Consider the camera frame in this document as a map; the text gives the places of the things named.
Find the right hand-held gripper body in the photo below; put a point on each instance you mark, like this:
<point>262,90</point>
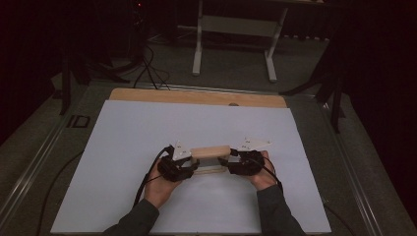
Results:
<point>247,162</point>

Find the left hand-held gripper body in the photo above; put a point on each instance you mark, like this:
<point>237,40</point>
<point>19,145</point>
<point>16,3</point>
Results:
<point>173,168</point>

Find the wooden picture frame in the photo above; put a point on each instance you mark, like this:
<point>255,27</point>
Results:
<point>209,152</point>

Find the person's right hand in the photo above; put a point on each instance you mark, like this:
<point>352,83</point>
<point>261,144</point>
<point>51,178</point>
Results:
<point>265,178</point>

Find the person's left hand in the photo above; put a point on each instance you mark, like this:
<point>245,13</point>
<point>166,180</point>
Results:
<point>160,191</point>

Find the white table mat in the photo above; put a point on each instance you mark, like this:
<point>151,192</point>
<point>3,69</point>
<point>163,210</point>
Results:
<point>213,124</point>

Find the wooden table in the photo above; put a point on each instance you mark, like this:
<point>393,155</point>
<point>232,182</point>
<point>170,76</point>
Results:
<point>183,96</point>

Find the black metal stand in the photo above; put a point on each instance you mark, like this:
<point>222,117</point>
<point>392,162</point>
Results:
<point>336,98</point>
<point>65,85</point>

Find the dark equipment with red light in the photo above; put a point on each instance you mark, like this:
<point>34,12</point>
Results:
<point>137,29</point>

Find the metal floor rail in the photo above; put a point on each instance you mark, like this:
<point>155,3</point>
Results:
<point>357,183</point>
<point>29,170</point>
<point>229,89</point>

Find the black rectangular floor bracket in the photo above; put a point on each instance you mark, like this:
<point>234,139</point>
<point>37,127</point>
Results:
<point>78,121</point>

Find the white metal desk frame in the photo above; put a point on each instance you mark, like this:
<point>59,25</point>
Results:
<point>236,26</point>

